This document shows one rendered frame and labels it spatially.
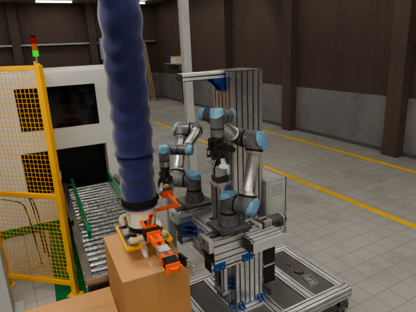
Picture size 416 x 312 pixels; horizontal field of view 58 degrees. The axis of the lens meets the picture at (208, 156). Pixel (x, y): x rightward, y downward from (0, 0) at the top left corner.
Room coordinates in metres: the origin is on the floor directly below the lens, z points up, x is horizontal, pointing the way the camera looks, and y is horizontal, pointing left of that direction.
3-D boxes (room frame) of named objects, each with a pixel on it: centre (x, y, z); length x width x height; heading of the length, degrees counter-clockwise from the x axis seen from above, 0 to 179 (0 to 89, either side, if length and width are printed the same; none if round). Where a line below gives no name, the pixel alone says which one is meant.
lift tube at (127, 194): (2.16, 0.44, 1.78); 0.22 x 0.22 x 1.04
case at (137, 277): (2.17, 0.45, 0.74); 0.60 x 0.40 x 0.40; 24
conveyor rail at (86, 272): (3.43, 1.37, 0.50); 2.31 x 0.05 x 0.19; 24
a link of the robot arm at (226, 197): (2.28, -0.13, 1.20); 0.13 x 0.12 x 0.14; 55
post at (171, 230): (3.22, 0.37, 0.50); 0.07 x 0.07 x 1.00; 24
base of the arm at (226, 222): (2.29, -0.12, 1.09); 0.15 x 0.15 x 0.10
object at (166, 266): (1.61, 0.21, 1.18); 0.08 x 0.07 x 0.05; 23
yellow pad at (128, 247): (2.12, 0.52, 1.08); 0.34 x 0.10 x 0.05; 23
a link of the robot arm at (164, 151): (2.52, 0.31, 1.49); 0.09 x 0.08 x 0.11; 166
